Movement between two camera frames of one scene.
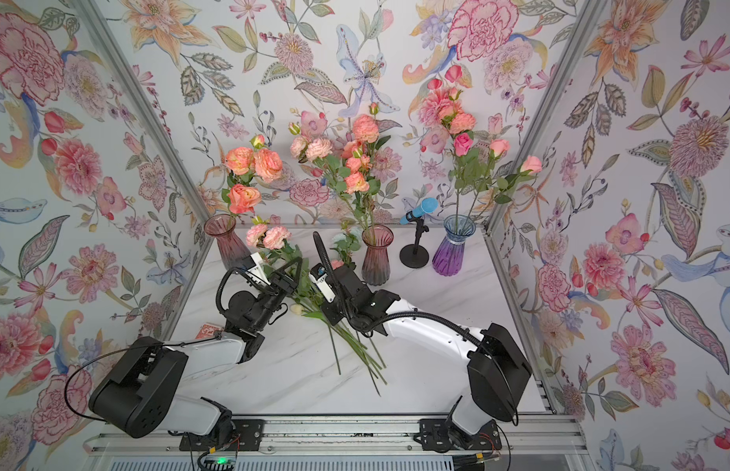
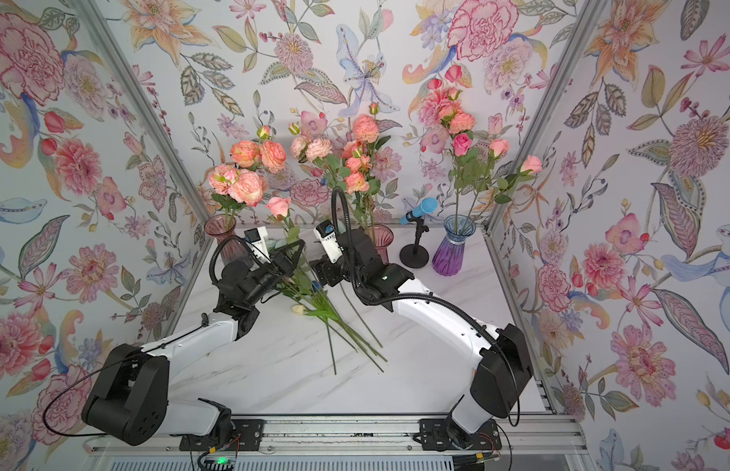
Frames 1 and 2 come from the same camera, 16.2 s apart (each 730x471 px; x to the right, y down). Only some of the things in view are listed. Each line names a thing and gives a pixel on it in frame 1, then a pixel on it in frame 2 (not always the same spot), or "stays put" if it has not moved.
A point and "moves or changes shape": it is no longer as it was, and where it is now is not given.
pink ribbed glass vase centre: [376, 263] stays put
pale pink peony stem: [319, 150] stays put
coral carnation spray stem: [446, 106] stays put
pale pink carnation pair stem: [274, 242] moves or changes shape
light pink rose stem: [531, 166] stays put
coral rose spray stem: [257, 161] moves or changes shape
